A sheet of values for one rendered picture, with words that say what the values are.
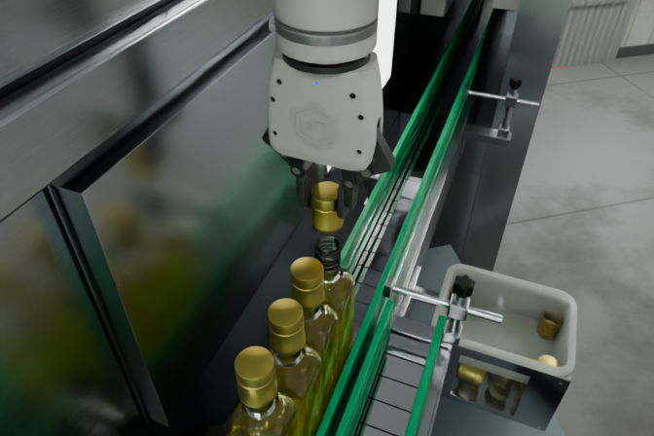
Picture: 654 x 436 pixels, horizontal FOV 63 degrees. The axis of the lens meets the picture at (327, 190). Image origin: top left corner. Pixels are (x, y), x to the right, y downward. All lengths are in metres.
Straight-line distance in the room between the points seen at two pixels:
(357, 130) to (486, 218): 1.34
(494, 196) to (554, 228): 1.07
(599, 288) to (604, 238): 0.33
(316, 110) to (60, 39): 0.20
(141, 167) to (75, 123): 0.08
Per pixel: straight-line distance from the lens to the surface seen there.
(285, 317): 0.51
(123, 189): 0.46
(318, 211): 0.55
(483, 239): 1.84
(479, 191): 1.71
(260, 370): 0.48
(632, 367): 2.34
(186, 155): 0.52
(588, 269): 2.62
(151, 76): 0.47
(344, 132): 0.46
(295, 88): 0.46
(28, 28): 0.41
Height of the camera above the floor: 1.73
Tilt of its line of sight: 39 degrees down
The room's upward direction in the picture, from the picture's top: straight up
